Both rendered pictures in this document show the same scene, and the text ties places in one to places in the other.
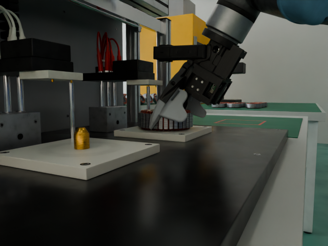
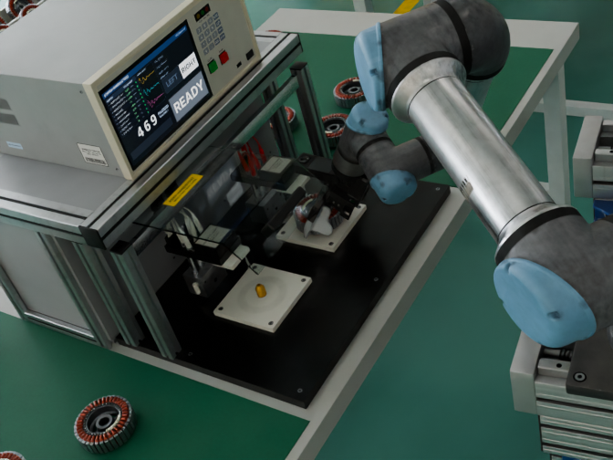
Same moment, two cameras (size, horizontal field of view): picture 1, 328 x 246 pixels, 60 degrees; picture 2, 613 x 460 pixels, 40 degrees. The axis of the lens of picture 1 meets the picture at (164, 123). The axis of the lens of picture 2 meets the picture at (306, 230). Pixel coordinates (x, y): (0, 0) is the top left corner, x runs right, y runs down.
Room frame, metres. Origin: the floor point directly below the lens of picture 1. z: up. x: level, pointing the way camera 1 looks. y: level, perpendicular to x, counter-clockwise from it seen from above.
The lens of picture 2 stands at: (-0.86, -0.35, 1.93)
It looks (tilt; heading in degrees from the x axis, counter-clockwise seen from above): 38 degrees down; 15
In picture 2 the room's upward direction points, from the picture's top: 17 degrees counter-clockwise
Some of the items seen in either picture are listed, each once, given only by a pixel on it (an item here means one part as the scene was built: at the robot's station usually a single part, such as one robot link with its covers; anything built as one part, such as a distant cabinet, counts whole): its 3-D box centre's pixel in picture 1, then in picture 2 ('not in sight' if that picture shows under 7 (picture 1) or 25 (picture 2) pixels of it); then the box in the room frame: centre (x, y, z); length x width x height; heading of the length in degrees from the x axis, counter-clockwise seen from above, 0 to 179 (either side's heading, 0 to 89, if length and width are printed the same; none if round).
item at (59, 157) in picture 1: (82, 152); (263, 296); (0.36, 0.11, 0.78); 0.15 x 0.15 x 0.01; 63
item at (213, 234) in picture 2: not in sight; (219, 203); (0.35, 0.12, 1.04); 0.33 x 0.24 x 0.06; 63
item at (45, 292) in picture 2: not in sight; (36, 276); (0.36, 0.56, 0.91); 0.28 x 0.03 x 0.32; 63
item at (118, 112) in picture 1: (108, 117); not in sight; (0.64, 0.13, 0.80); 0.07 x 0.05 x 0.06; 153
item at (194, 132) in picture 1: (165, 131); (321, 222); (0.58, 0.00, 0.78); 0.15 x 0.15 x 0.01; 63
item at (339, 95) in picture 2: not in sight; (354, 92); (1.12, -0.06, 0.77); 0.11 x 0.11 x 0.04
